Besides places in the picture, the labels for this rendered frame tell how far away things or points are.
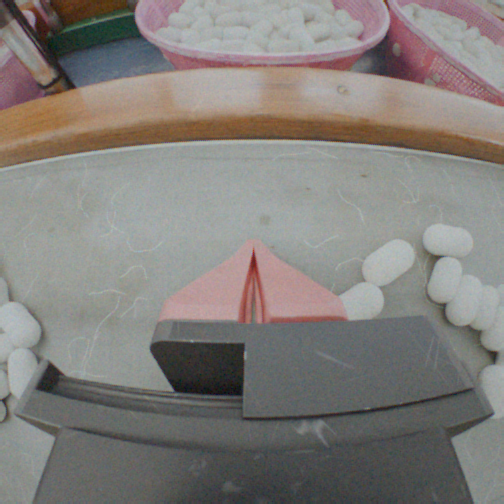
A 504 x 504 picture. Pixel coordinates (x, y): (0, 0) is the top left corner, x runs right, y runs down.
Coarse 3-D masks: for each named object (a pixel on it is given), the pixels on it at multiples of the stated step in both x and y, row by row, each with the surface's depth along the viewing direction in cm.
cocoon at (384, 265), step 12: (396, 240) 13; (384, 252) 12; (396, 252) 12; (408, 252) 12; (372, 264) 12; (384, 264) 12; (396, 264) 12; (408, 264) 12; (372, 276) 12; (384, 276) 12; (396, 276) 12
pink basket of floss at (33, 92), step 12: (24, 12) 21; (0, 60) 17; (12, 60) 19; (0, 72) 18; (12, 72) 20; (24, 72) 21; (0, 84) 19; (12, 84) 21; (24, 84) 22; (36, 84) 25; (0, 96) 20; (12, 96) 22; (24, 96) 24; (36, 96) 26; (0, 108) 21
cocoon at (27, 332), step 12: (0, 312) 11; (12, 312) 12; (24, 312) 12; (0, 324) 11; (12, 324) 11; (24, 324) 11; (36, 324) 12; (12, 336) 11; (24, 336) 11; (36, 336) 12; (24, 348) 12
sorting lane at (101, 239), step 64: (0, 192) 16; (64, 192) 15; (128, 192) 15; (192, 192) 15; (256, 192) 15; (320, 192) 15; (384, 192) 15; (448, 192) 15; (0, 256) 14; (64, 256) 14; (128, 256) 14; (192, 256) 14; (320, 256) 14; (64, 320) 13; (128, 320) 13; (448, 320) 13; (128, 384) 12; (0, 448) 11
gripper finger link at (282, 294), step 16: (256, 240) 12; (256, 256) 9; (272, 256) 9; (256, 272) 9; (272, 272) 7; (288, 272) 7; (256, 288) 11; (272, 288) 6; (288, 288) 6; (304, 288) 6; (320, 288) 6; (256, 304) 11; (272, 304) 5; (288, 304) 5; (304, 304) 5; (320, 304) 5; (336, 304) 5; (256, 320) 11; (272, 320) 5; (288, 320) 5; (304, 320) 5; (320, 320) 5; (336, 320) 5
